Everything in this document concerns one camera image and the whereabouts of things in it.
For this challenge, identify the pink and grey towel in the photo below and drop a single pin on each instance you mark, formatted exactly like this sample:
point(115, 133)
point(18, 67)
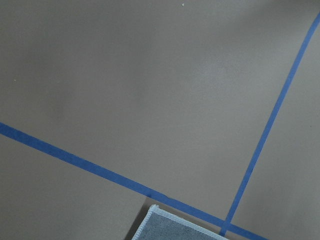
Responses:
point(159, 224)

